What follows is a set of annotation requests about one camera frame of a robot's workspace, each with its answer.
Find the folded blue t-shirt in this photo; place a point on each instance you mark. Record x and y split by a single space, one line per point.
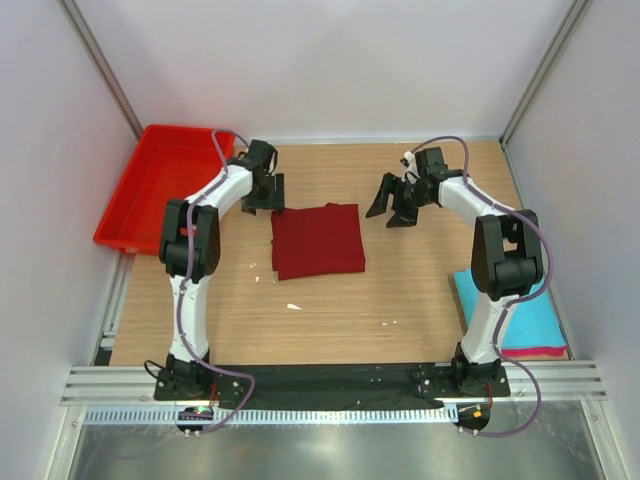
534 323

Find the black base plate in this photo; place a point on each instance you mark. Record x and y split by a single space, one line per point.
326 387

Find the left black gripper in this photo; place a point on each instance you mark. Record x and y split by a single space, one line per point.
274 201

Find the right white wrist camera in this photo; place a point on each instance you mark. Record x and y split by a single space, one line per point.
408 161

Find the white slotted cable duct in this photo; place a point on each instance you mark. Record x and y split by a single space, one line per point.
182 415

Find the dark red t-shirt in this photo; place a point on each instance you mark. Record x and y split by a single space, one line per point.
317 241

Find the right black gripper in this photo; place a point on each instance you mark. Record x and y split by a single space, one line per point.
381 203

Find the red plastic bin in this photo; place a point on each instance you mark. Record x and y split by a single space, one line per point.
168 162

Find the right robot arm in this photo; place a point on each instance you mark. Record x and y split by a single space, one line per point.
506 263

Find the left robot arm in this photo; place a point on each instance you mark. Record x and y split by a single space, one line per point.
190 250

